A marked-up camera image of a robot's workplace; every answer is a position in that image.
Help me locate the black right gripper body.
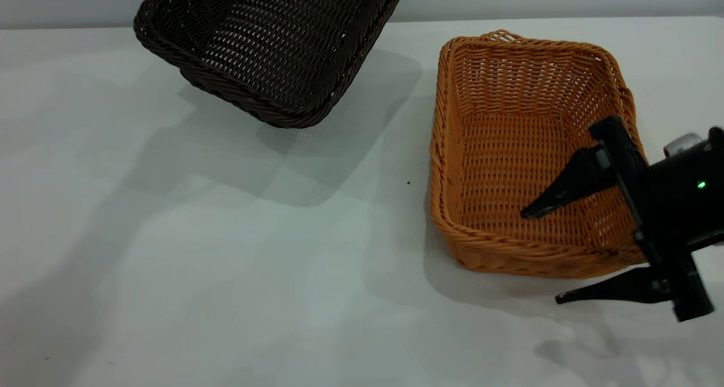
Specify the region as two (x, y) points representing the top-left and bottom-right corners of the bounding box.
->
(588, 114), (724, 323)

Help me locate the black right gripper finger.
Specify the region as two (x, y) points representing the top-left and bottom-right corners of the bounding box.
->
(555, 265), (674, 306)
(520, 146), (618, 221)

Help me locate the orange wicker basket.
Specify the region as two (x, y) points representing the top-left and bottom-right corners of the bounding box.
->
(428, 31), (651, 280)

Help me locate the black wicker basket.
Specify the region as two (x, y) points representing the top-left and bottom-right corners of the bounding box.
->
(133, 0), (413, 130)

